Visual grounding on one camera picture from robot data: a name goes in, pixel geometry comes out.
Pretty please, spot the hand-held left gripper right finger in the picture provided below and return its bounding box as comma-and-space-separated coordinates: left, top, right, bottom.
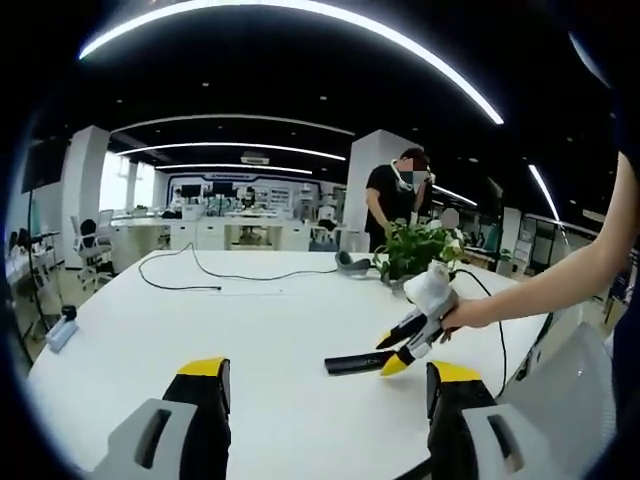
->
425, 360, 557, 480

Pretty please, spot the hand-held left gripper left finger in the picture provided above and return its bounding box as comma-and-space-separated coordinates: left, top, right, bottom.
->
92, 356, 233, 480

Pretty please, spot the black remote control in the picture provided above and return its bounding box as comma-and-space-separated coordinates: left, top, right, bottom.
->
323, 349, 401, 377

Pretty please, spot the person's right hand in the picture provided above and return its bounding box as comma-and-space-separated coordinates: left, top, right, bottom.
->
439, 297, 497, 346

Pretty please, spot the green potted plant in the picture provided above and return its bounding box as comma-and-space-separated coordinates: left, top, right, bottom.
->
371, 216, 467, 287

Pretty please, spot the white perforated basket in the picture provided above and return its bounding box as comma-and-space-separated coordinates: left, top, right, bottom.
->
498, 321, 620, 480

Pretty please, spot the white office chair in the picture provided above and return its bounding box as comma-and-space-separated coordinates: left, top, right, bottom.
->
71, 208, 117, 292

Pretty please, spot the long ceiling light strip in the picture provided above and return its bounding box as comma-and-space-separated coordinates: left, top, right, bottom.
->
78, 0, 506, 126

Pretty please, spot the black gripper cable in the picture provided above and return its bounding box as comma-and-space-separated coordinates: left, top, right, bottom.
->
451, 268, 509, 397

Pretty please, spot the black cable on table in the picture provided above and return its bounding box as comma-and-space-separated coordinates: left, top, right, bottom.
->
138, 242, 339, 295

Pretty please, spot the dark wall monitor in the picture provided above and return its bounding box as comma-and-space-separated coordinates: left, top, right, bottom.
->
21, 138, 70, 195

